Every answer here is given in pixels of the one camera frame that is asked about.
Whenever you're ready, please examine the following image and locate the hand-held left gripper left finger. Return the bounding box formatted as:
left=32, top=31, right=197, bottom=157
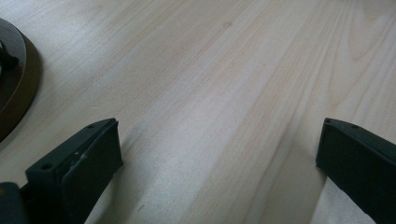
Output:
left=20, top=117, right=124, bottom=224

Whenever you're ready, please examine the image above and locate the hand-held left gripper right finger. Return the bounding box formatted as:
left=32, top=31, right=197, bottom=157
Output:
left=315, top=117, right=396, bottom=224

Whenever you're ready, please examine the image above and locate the brown round cup holder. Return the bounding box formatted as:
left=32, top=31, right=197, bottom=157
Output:
left=0, top=18, right=43, bottom=143

